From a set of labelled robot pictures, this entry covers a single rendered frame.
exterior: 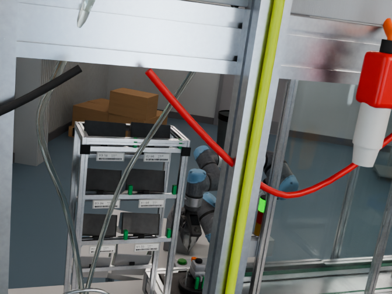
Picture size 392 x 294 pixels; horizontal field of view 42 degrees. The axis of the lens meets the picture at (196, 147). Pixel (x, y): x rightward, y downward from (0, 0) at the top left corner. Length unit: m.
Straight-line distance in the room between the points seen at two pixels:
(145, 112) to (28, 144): 1.63
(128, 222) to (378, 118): 1.20
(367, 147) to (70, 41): 0.43
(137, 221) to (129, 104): 5.29
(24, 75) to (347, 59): 5.48
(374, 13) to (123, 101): 6.35
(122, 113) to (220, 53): 6.40
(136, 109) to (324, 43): 6.27
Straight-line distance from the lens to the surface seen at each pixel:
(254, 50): 0.69
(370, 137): 0.77
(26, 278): 4.08
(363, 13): 0.82
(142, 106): 6.96
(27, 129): 6.25
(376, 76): 0.75
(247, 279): 2.41
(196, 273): 2.13
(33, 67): 6.08
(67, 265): 1.95
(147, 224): 1.81
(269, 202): 1.95
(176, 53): 0.71
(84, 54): 0.67
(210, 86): 9.20
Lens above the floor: 2.10
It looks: 16 degrees down
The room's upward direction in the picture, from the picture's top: 8 degrees clockwise
